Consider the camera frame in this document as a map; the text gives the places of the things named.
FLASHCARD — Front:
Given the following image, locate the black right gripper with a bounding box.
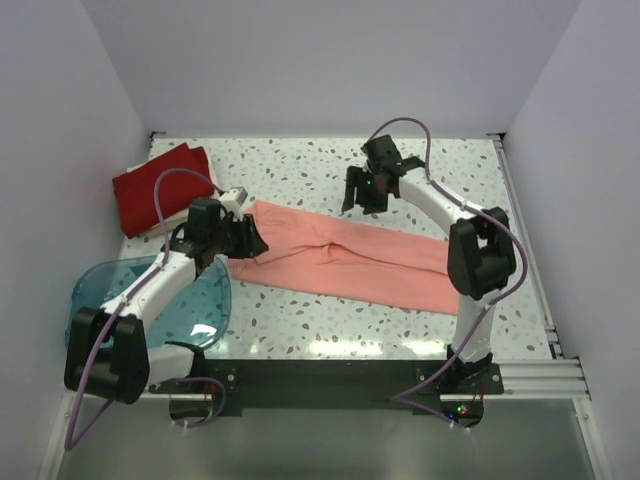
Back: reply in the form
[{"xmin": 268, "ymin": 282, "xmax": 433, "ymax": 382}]
[{"xmin": 343, "ymin": 166, "xmax": 391, "ymax": 216}]

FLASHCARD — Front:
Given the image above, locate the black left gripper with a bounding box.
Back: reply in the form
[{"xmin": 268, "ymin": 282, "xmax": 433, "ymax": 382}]
[{"xmin": 209, "ymin": 214, "xmax": 268, "ymax": 260}]

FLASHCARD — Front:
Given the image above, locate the salmon pink t-shirt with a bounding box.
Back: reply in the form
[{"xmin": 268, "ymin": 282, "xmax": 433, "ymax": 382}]
[{"xmin": 229, "ymin": 201, "xmax": 458, "ymax": 315}]

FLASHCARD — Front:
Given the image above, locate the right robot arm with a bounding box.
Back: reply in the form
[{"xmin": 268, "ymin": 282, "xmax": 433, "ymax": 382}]
[{"xmin": 342, "ymin": 135, "xmax": 522, "ymax": 399}]

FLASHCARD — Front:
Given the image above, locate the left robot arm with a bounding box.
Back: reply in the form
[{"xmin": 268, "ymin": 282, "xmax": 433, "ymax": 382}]
[{"xmin": 64, "ymin": 188, "xmax": 269, "ymax": 404}]

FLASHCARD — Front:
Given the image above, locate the blue transparent plastic bin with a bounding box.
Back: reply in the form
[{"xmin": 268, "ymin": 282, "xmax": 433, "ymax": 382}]
[{"xmin": 69, "ymin": 256, "xmax": 232, "ymax": 349}]

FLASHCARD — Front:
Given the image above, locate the folded red t-shirt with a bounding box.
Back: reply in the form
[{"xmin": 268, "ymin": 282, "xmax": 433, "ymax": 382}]
[{"xmin": 111, "ymin": 142, "xmax": 217, "ymax": 236}]

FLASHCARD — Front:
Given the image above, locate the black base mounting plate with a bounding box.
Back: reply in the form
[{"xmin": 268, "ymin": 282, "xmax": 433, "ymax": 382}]
[{"xmin": 150, "ymin": 359, "xmax": 505, "ymax": 420}]

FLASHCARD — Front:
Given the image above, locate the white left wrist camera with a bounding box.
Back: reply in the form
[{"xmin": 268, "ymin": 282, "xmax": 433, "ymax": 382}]
[{"xmin": 219, "ymin": 187, "xmax": 248, "ymax": 210}]

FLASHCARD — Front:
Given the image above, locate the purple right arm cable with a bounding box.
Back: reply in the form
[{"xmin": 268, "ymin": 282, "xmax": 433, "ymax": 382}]
[{"xmin": 391, "ymin": 117, "xmax": 530, "ymax": 417}]

